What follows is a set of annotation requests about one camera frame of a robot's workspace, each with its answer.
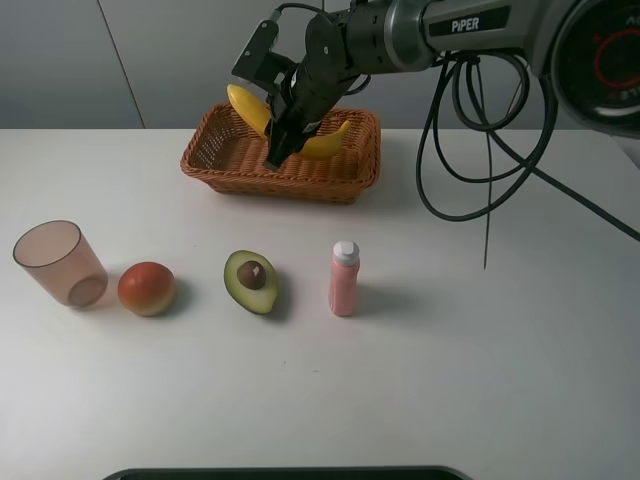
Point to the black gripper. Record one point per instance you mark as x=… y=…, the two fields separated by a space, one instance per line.
x=310 y=88

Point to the yellow banana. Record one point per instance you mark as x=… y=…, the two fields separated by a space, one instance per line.
x=256 y=114

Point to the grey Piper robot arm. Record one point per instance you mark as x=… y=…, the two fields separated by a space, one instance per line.
x=589 y=50

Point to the brown wicker basket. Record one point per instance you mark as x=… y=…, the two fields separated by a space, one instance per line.
x=227 y=155

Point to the pink bottle white cap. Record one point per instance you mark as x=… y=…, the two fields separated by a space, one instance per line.
x=345 y=265

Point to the halved avocado with pit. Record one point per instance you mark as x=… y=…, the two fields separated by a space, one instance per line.
x=251 y=281

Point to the red orange peach fruit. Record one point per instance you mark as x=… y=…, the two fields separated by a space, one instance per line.
x=146 y=289

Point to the translucent pink plastic cup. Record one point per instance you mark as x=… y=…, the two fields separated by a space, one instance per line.
x=58 y=257

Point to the black tray edge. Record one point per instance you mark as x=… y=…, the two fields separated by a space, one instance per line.
x=294 y=473

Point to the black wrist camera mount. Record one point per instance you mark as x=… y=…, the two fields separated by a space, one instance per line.
x=259 y=65

